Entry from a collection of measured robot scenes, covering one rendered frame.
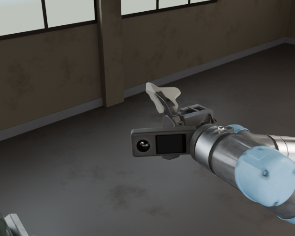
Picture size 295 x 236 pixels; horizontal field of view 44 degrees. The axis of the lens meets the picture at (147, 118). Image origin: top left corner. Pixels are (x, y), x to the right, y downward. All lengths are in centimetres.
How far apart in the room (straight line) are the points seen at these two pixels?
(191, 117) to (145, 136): 9
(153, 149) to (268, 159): 21
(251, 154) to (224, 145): 5
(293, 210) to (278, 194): 9
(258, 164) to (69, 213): 276
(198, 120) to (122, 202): 260
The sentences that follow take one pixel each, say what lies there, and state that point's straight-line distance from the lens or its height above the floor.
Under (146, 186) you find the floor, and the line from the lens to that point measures 341.
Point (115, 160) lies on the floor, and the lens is 376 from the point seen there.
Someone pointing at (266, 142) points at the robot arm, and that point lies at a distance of 71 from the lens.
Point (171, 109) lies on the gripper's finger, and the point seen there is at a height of 179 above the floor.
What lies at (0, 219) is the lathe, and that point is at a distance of 153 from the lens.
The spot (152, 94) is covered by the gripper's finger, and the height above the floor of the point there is 180.
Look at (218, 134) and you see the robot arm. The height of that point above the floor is 180.
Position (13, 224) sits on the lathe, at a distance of 188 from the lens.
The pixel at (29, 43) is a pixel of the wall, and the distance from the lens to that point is 422.
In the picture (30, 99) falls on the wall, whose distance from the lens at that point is 439.
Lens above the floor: 208
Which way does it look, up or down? 27 degrees down
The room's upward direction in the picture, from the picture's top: straight up
